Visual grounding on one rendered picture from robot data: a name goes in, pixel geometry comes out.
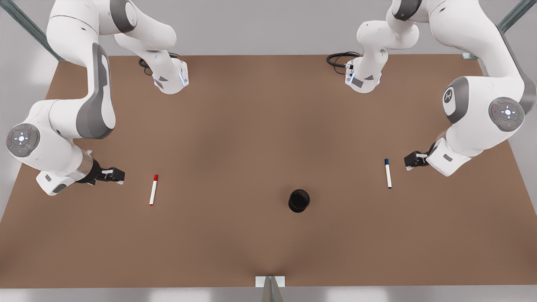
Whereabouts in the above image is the silver frame post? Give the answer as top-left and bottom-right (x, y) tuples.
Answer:
(461, 0), (537, 60)
(255, 276), (286, 302)
(0, 0), (66, 62)

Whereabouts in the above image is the black cable loop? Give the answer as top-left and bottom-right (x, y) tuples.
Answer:
(326, 52), (362, 76)
(138, 52), (180, 76)

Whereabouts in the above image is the black mesh pen cup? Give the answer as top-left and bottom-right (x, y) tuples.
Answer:
(288, 189), (311, 213)

